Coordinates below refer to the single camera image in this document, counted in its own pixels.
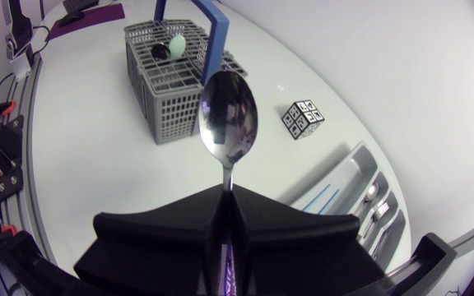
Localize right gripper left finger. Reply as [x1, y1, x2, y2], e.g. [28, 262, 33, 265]
[73, 183, 228, 296]

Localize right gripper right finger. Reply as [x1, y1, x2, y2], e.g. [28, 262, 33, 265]
[230, 183, 395, 296]

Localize steel spoon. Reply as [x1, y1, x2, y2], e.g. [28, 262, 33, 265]
[352, 182, 380, 215]
[197, 69, 259, 296]

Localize grey cutlery tray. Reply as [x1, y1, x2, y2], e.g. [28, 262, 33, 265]
[290, 140, 407, 272]

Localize grey cutlery basket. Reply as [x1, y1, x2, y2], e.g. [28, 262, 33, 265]
[123, 0, 249, 146]

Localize thin blue stick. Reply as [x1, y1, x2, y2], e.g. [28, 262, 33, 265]
[318, 188, 341, 215]
[302, 183, 332, 212]

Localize steel fork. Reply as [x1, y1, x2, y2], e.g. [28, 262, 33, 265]
[361, 202, 391, 240]

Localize black-and-white patterned cube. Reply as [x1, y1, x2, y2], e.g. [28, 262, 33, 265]
[281, 99, 326, 141]

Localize pale green plastic spoon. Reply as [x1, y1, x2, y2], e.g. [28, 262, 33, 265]
[168, 34, 188, 59]

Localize dark mat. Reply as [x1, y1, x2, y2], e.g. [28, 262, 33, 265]
[47, 2, 126, 41]

